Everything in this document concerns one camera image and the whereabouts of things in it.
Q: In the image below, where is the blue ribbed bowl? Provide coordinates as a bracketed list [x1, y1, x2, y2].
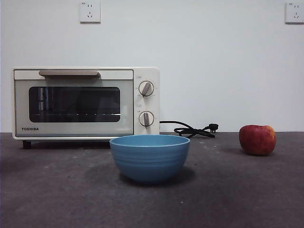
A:
[109, 134, 191, 184]

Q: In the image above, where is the black oven power cable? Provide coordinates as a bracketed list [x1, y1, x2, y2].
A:
[159, 120, 219, 139]

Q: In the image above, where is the cream Toshiba toaster oven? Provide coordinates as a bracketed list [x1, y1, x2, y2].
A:
[12, 66, 160, 150]

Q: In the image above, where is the red apple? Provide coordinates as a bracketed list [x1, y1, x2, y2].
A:
[238, 124, 277, 157]

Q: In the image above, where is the white wall socket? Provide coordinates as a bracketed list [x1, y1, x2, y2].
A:
[285, 2, 304, 24]
[79, 1, 101, 24]

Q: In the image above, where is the glass oven door beige handle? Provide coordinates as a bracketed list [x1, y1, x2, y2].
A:
[13, 69, 134, 138]

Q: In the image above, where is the beige round oven knob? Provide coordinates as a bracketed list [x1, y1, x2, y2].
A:
[138, 111, 155, 129]
[138, 80, 155, 97]

